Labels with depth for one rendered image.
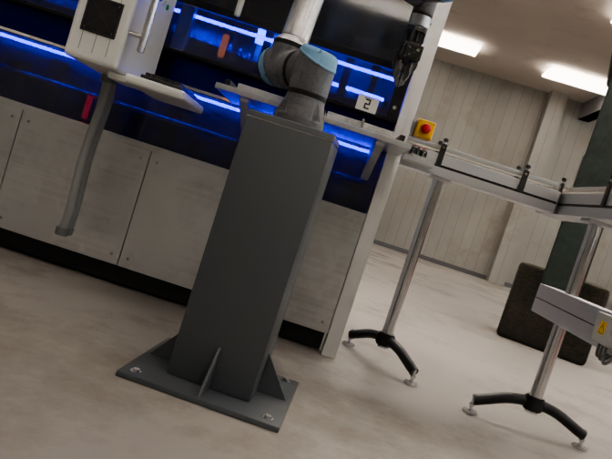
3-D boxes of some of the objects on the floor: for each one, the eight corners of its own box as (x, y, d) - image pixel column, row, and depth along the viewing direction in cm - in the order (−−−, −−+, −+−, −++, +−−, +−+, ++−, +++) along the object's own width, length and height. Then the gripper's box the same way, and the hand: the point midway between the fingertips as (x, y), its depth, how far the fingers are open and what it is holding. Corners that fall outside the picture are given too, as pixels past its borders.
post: (321, 351, 278) (483, -144, 265) (334, 355, 278) (497, -139, 265) (321, 354, 271) (486, -153, 258) (334, 359, 271) (501, -148, 258)
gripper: (408, 22, 230) (388, 81, 233) (433, 30, 231) (413, 89, 234) (403, 25, 239) (383, 83, 241) (426, 34, 240) (407, 91, 242)
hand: (397, 83), depth 240 cm, fingers closed
